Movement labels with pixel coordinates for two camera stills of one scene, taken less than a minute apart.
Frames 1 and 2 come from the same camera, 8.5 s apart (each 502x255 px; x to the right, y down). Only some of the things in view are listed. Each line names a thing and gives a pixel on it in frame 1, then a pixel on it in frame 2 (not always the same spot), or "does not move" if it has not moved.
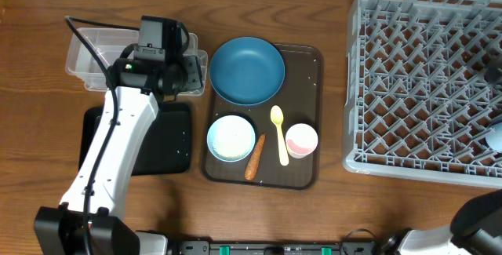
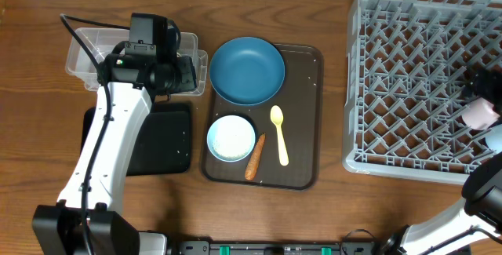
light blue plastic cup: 494,137 does not move
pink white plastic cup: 301,140 → 481,114
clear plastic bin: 90,53 does not move
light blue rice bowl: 230,138 does not move
